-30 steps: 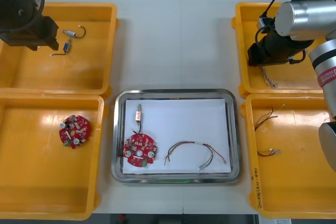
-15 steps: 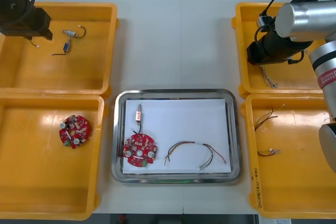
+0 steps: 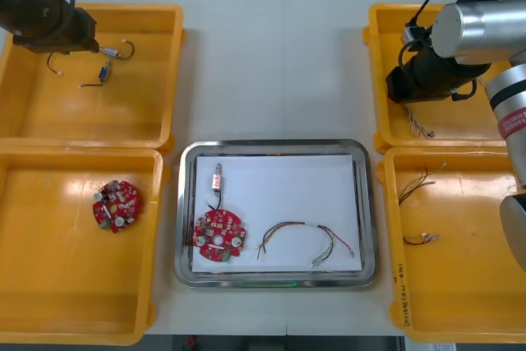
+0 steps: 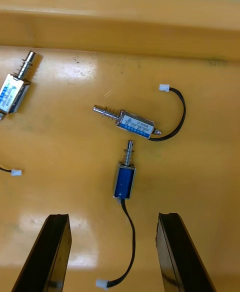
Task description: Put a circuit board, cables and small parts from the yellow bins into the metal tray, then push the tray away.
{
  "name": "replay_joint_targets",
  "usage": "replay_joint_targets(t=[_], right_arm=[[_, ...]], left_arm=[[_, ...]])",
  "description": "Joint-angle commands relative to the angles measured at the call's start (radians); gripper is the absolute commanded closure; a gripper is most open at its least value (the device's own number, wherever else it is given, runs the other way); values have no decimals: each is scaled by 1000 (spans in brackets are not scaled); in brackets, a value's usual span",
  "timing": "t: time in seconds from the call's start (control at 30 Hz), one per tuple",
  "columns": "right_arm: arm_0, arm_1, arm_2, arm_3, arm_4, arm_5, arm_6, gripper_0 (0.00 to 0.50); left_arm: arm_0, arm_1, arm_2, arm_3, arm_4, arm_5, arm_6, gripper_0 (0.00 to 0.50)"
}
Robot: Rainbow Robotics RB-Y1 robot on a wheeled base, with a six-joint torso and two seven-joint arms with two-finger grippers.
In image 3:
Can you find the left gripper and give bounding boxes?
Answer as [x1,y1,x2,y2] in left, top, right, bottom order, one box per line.
[12,7,101,56]

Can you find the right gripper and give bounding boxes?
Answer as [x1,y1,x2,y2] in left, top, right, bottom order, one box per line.
[385,63,454,106]

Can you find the blue-label solenoid with black cable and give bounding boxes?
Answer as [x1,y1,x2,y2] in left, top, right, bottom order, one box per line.
[77,60,113,90]

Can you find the white paper sheet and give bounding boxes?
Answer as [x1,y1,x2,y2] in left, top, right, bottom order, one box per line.
[191,155,363,274]

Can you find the steel tray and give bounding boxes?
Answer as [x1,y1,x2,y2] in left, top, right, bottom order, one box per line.
[173,139,377,290]

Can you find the long multicolour wire harness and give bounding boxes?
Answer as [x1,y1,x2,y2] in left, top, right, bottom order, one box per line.
[256,221,357,269]

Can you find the pale solenoid with black cable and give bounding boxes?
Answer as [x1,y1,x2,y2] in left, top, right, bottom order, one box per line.
[205,163,226,210]

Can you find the round red circuit board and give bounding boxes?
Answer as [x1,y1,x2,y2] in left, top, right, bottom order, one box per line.
[92,180,147,233]
[191,209,250,265]

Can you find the yellow-orange plastic bin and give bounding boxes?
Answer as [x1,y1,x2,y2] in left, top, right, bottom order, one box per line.
[362,2,526,153]
[0,2,188,155]
[0,145,172,347]

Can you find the yellow-orange bin with handwriting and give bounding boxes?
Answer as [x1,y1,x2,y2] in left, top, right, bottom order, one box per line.
[376,145,526,344]

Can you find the white-label solenoid with black cable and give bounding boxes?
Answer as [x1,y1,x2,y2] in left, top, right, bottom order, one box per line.
[97,39,136,61]

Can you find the silver solenoid with black cable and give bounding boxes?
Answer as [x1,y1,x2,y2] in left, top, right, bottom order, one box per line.
[46,52,66,77]

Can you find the red-black-green wire harness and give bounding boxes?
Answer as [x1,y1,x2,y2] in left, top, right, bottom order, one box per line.
[396,161,447,206]

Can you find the short red-green wire harness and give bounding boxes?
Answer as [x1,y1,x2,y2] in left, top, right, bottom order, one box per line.
[401,232,441,246]

